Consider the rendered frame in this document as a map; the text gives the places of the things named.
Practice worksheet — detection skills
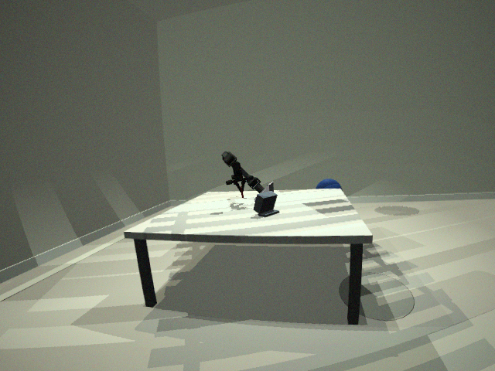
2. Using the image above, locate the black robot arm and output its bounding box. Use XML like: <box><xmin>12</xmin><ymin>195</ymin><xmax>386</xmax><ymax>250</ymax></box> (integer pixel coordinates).
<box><xmin>221</xmin><ymin>151</ymin><xmax>264</xmax><ymax>194</ymax></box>

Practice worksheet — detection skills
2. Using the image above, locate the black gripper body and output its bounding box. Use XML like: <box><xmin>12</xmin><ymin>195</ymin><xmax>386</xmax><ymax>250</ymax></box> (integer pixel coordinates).
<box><xmin>226</xmin><ymin>170</ymin><xmax>253</xmax><ymax>185</ymax></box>

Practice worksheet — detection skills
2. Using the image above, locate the dark grey square panel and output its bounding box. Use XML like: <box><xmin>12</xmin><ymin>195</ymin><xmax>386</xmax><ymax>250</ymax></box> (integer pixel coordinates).
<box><xmin>254</xmin><ymin>191</ymin><xmax>280</xmax><ymax>217</ymax></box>

